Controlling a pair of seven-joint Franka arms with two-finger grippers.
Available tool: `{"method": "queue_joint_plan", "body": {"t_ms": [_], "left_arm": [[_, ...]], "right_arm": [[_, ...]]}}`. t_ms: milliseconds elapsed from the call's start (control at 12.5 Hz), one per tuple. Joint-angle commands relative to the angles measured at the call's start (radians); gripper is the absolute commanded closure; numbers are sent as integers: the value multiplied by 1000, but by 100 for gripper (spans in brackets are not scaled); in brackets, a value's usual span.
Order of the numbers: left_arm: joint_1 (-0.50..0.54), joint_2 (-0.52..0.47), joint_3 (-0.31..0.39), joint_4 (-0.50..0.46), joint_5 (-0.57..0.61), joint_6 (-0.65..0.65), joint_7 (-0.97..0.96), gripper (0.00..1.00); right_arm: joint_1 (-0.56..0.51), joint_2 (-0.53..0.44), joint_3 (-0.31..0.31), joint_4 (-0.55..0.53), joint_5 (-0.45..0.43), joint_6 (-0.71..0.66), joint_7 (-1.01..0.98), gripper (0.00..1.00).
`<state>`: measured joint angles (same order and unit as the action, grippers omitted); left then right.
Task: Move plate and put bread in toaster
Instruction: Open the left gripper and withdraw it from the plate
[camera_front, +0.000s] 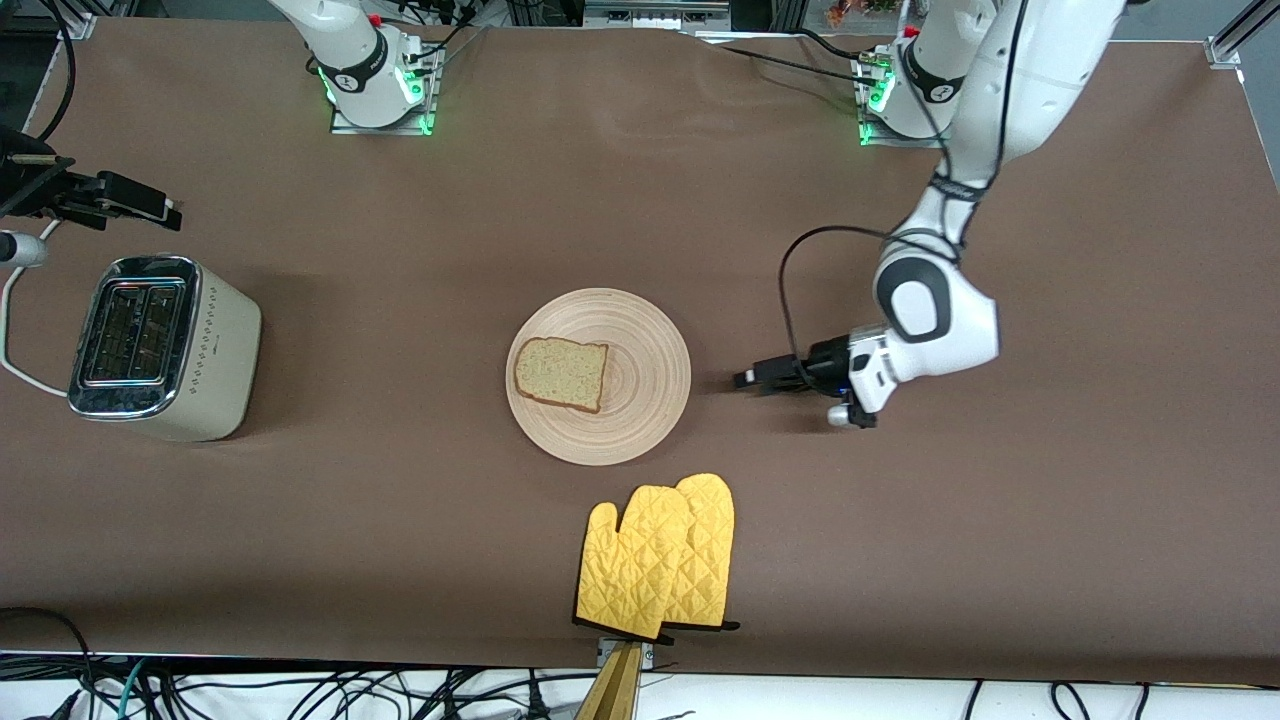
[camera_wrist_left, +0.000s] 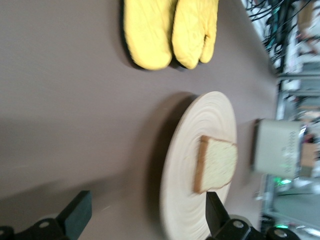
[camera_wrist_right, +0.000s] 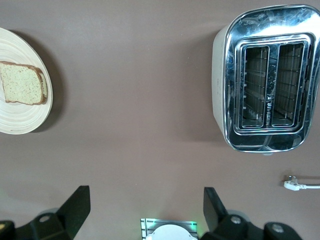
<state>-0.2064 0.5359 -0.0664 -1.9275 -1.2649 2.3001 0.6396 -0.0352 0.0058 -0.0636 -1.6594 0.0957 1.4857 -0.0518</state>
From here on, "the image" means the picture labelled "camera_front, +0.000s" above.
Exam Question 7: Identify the round light wooden plate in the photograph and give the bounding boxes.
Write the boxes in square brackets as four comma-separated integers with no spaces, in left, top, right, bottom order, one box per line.
[505,288,692,467]

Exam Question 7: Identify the brown crust bread slice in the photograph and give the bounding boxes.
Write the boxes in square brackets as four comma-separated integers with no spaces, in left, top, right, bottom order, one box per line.
[514,337,609,414]

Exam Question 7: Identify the cream and chrome toaster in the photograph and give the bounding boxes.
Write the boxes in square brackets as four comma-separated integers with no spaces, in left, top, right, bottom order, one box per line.
[67,255,263,443]

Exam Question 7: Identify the yellow quilted oven mitt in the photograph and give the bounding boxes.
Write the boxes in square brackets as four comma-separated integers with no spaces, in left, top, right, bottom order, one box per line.
[660,473,741,633]
[575,485,693,641]

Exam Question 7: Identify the orange background object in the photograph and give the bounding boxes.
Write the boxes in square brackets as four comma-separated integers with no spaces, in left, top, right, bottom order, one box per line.
[825,0,906,26]

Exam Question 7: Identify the yellow wooden bar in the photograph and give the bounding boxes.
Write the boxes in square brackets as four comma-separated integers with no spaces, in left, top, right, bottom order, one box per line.
[575,642,644,720]

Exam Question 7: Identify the grey background device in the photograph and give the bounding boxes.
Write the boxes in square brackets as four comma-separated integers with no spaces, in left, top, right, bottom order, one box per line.
[583,0,733,31]

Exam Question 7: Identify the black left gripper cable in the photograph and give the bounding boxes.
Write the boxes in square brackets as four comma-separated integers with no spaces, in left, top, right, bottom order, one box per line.
[780,0,1031,373]

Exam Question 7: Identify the aluminium frame profile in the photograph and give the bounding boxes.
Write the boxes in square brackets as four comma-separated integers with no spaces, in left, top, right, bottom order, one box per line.
[1205,0,1280,69]
[40,0,136,41]

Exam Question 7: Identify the white toaster power cable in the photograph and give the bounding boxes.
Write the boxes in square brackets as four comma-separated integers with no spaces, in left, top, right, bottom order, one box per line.
[0,200,183,399]

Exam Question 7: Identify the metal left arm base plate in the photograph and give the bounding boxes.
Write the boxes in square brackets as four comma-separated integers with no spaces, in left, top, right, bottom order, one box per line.
[858,55,966,149]

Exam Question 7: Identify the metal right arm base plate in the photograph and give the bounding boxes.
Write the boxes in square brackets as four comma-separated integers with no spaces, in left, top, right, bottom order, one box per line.
[330,45,443,136]

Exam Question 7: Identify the long black tabletop cable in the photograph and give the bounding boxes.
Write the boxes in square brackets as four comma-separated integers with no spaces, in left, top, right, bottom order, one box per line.
[715,42,881,86]

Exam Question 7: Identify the short black tabletop cable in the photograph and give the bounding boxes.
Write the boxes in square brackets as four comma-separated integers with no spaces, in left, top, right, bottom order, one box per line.
[795,27,871,66]

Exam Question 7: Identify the small metal clamp bracket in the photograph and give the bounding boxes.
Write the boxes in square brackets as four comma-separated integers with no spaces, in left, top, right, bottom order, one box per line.
[597,636,656,671]

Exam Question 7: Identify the black right arm base cable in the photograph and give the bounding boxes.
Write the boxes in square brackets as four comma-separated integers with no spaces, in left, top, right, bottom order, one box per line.
[395,0,491,66]

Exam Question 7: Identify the looped black cable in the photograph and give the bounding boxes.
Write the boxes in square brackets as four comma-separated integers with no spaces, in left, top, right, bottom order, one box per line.
[0,607,96,691]

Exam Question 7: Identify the teal cable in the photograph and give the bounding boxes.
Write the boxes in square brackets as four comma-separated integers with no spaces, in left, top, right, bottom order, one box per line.
[118,658,151,719]

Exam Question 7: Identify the tangled black cables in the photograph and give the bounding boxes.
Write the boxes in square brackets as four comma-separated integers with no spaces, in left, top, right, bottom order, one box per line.
[150,665,601,720]

